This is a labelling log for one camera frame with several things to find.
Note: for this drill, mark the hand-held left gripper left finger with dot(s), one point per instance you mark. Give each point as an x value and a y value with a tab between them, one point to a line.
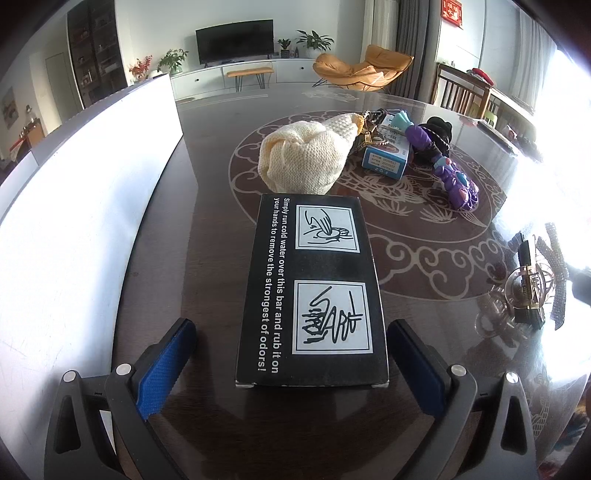
161	369

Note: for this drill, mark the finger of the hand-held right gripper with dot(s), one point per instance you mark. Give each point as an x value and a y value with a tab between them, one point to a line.
582	286

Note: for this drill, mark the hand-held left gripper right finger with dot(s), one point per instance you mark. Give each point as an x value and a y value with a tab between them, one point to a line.
415	369

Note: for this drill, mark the rhinestone bow hair clip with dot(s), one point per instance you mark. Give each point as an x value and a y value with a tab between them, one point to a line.
554	249

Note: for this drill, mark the black printed cardboard box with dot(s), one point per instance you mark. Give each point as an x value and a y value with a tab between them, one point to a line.
277	323

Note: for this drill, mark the white storage box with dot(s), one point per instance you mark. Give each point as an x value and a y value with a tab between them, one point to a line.
69	230

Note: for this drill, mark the blue and white box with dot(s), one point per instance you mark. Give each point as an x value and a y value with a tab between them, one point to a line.
383	161

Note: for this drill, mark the dark patterned desktop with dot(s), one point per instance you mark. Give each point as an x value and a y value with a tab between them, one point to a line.
212	138

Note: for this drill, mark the clear plastic hair claw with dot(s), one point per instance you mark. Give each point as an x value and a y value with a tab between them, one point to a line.
521	277

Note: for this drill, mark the purple toy figure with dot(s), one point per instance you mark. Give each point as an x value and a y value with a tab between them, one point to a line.
455	180

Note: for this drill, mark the dark flat device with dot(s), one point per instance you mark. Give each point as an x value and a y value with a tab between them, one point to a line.
496	136

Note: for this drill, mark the green plastic stool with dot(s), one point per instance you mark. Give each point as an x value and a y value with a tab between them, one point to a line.
492	117

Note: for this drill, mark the black plush item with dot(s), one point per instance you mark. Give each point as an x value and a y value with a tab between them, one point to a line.
438	129

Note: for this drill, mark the wooden chair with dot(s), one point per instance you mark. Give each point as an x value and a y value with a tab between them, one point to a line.
461	92

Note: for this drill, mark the red cloth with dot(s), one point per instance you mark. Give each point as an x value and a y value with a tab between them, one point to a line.
480	76

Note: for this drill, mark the key bunch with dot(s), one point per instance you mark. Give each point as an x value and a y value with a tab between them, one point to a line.
369	136

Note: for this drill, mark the cream knitted cloth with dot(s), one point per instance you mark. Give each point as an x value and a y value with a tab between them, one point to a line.
304	157

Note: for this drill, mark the black glasses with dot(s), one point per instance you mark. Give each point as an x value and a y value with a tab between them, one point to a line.
376	113

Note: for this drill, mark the grey curtain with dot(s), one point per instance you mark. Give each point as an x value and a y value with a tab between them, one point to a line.
415	46

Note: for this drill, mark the white television cabinet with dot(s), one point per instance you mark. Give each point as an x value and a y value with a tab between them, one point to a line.
207	78

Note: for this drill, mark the red flower plant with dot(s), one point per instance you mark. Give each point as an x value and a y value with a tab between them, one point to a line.
141	68

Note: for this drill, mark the white door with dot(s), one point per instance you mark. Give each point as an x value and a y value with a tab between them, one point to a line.
59	83

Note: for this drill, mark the orange lounge chair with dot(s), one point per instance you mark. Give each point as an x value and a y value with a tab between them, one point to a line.
351	71

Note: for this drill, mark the green potted plant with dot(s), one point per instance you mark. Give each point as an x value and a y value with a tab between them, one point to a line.
173	60

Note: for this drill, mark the wooden bench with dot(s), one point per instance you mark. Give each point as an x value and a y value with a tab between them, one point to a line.
249	71

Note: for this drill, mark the dark glass display cabinet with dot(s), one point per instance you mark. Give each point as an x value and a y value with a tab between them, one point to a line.
97	50

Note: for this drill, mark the white covered air conditioner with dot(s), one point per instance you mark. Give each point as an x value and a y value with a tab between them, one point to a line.
383	23

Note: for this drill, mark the black television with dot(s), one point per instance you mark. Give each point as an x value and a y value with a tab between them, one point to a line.
233	41

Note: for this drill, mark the large leafy potted plant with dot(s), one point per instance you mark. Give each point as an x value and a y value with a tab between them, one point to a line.
314	41

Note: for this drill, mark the small potted plant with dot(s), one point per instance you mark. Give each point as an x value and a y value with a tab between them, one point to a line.
284	46

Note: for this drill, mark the red wall hanging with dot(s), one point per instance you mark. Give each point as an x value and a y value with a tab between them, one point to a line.
451	14

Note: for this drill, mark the framed wall painting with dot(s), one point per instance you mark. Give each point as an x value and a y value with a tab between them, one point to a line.
10	106

